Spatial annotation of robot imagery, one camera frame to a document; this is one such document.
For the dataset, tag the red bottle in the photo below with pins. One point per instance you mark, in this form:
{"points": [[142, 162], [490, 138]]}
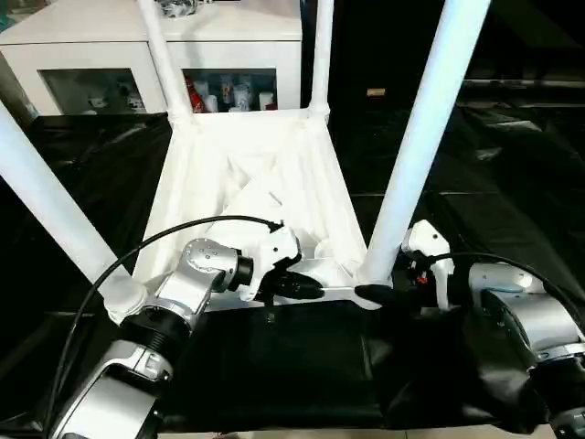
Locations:
{"points": [[194, 96]]}

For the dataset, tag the white plastic table top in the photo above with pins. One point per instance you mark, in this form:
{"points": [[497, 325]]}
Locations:
{"points": [[256, 151]]}

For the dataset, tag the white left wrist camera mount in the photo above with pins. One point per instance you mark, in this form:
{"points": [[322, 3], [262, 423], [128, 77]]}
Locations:
{"points": [[274, 249]]}

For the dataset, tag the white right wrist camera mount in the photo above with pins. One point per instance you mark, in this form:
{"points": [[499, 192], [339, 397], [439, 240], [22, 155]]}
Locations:
{"points": [[432, 242]]}

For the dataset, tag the small white cup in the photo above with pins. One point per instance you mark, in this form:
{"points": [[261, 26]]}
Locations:
{"points": [[265, 100]]}

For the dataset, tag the small white label sticker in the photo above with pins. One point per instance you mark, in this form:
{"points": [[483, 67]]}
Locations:
{"points": [[375, 91]]}

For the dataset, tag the black plastic mat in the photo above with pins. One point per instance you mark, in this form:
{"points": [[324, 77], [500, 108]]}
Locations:
{"points": [[274, 366]]}

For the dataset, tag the dark patterned jar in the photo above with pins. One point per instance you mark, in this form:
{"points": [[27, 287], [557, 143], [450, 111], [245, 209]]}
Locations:
{"points": [[176, 7]]}

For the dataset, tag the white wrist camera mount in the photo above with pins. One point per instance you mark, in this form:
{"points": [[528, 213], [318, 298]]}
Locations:
{"points": [[432, 242], [274, 249]]}

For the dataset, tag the white plastic table leg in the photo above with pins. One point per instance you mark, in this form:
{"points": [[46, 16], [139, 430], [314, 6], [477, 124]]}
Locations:
{"points": [[322, 55], [50, 192], [425, 114], [166, 59]]}

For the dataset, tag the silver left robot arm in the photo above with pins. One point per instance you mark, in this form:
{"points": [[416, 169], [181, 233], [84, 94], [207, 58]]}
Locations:
{"points": [[192, 270]]}

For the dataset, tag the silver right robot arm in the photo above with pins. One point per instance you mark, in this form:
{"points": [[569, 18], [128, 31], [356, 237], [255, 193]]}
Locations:
{"points": [[539, 311]]}

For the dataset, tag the white cabinet with glass doors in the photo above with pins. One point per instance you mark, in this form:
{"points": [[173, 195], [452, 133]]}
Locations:
{"points": [[68, 50]]}

